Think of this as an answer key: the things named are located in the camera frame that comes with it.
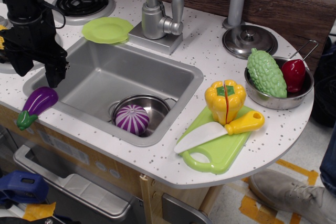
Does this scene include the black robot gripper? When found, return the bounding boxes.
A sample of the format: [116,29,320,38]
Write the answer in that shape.
[2,0,69,88]

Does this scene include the purple toy eggplant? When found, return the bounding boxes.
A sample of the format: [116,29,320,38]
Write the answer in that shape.
[16,87,59,131]

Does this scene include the light green toy plate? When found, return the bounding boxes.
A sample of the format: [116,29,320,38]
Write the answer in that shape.
[82,17,134,44]

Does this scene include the grey toy sink basin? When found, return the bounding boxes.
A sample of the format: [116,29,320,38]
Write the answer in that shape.
[23,36,204,147]

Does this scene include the front black coil burner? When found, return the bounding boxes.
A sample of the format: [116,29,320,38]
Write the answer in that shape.
[0,26,64,74]

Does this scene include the black coil burner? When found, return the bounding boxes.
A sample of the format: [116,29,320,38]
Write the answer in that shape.
[52,0,116,26]
[0,26,64,74]

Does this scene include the rear black coil burner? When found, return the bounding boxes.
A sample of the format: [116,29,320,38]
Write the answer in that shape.
[52,0,116,26]

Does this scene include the yellow toy corn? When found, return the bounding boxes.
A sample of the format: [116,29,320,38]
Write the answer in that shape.
[0,25,8,50]

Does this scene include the purple white striped toy onion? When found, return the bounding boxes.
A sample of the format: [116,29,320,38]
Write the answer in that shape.
[115,104,150,136]

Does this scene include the silver toy faucet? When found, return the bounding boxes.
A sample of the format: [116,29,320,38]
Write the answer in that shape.
[128,0,184,55]

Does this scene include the small steel pot in sink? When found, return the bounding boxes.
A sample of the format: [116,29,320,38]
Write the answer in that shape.
[110,94,171,137]

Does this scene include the yellow toy bell pepper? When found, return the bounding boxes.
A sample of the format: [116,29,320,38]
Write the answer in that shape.
[205,80,247,125]

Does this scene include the steel pot lid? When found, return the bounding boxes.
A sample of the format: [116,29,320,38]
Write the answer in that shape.
[222,25,278,59]

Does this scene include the green toy cutting board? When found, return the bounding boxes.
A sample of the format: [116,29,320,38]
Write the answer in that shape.
[176,104,256,175]

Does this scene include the green toy bitter gourd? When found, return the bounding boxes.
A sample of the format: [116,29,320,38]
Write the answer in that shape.
[247,48,287,98]

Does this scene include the red toy pepper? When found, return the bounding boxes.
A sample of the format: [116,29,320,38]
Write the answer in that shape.
[281,59,306,93]

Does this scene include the grey suede shoe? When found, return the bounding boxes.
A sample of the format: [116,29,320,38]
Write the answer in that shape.
[248,169,335,223]

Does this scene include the blue jeans leg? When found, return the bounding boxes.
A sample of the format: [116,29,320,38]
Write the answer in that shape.
[320,125,335,196]

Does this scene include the silver oven door handle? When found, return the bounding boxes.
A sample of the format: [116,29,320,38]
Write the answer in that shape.
[14,145,145,223]

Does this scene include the blue clamp handle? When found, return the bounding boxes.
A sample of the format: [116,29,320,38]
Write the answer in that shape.
[1,170,49,204]

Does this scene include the yellow handled toy knife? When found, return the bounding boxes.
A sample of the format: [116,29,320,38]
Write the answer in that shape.
[174,111,265,154]

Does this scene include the steel pan with wire handle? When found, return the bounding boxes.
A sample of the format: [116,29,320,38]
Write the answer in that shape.
[245,52,314,110]

